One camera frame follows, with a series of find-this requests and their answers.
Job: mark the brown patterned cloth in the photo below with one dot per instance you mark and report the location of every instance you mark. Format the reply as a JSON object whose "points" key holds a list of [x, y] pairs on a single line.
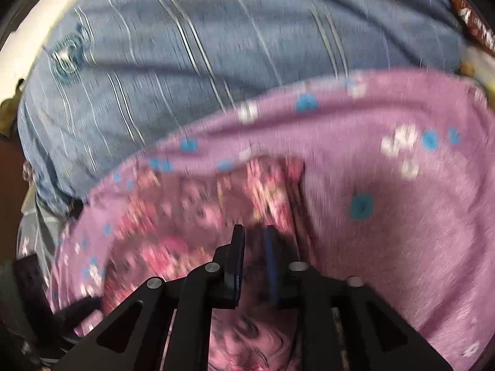
{"points": [[473, 19]]}

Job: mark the blue checked shirt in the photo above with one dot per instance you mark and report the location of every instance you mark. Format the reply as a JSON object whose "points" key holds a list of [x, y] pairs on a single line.
{"points": [[232, 38]]}

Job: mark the purple floral cloth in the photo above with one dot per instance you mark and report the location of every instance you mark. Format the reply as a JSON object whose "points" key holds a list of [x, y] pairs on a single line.
{"points": [[386, 220]]}

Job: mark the dark brown board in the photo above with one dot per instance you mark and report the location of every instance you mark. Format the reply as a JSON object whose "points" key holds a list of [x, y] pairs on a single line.
{"points": [[9, 201]]}

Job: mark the olive cloth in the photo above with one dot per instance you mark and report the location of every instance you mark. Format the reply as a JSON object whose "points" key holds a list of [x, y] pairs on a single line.
{"points": [[9, 112]]}

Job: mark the maroon pink floral cloth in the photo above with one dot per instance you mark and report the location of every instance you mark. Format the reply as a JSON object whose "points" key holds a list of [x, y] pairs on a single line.
{"points": [[185, 220]]}

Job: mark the yellow patterned cloth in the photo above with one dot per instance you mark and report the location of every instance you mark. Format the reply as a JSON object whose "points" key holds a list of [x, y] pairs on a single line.
{"points": [[477, 65]]}

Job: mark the grey floral cloth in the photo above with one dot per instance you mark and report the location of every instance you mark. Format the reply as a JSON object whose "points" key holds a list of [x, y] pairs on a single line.
{"points": [[38, 224]]}

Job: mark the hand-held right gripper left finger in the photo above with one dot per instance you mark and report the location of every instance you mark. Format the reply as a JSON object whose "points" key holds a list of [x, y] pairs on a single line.
{"points": [[239, 264]]}

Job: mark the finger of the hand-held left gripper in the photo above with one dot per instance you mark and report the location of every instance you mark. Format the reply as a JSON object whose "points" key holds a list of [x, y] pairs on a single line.
{"points": [[75, 313]]}

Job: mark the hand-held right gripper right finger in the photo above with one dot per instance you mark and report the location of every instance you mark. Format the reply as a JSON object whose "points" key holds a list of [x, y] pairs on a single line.
{"points": [[270, 268]]}

